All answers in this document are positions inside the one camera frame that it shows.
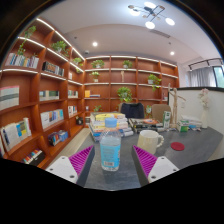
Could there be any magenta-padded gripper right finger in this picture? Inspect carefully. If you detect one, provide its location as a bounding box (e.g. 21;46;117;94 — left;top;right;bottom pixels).
130;144;180;188

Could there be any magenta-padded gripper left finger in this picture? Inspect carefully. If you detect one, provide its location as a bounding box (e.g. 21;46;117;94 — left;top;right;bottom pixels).
45;144;96;188

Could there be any clear blue-capped water bottle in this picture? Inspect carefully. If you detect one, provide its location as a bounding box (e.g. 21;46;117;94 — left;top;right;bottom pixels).
99;117;122;172

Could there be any flat round red coaster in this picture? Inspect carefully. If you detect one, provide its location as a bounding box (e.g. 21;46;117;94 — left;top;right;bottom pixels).
170;141;186;152

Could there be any cream ceramic mug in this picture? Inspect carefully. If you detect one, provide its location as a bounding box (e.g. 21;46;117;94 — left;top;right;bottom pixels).
136;129;165;155

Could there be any small green-white box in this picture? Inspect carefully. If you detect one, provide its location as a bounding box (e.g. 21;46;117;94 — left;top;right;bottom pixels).
177;119;190;133

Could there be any stack of dark books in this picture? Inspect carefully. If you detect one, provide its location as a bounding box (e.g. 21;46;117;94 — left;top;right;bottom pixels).
128;117;164;134

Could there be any tall green-white carton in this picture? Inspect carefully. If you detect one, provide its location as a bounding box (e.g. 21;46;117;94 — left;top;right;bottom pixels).
162;110;172;129

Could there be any tan upholstered chair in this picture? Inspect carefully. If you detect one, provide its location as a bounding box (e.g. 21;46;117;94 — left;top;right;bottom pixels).
150;103;173;124

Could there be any stack of white packs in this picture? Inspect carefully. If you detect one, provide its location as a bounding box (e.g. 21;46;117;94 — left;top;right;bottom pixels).
181;114;203;129

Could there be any stack of colourful books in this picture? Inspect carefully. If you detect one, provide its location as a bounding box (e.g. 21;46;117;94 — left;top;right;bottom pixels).
89;112;134;143

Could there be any wooden artist mannequin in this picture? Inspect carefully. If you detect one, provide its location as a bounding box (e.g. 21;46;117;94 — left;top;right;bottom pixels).
167;87;187;130

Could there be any chair with dark jacket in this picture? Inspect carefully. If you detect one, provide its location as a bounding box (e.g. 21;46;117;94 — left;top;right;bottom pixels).
118;102;146;120

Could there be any grey sheer curtain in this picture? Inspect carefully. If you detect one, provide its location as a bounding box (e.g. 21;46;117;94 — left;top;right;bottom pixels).
189;66;218;88

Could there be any black-framed window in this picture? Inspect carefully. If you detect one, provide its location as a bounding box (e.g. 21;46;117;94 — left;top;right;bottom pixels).
213;64;224;89

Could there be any branching ceiling light fixture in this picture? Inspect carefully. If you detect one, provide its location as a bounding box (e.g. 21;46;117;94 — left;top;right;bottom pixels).
127;1;176;30

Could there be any wooden wall shelf unit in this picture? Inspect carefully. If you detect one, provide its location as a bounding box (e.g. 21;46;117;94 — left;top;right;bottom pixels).
0;16;181;168

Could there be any black ceiling track rail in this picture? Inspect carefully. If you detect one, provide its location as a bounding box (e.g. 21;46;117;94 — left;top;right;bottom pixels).
187;57;224;71

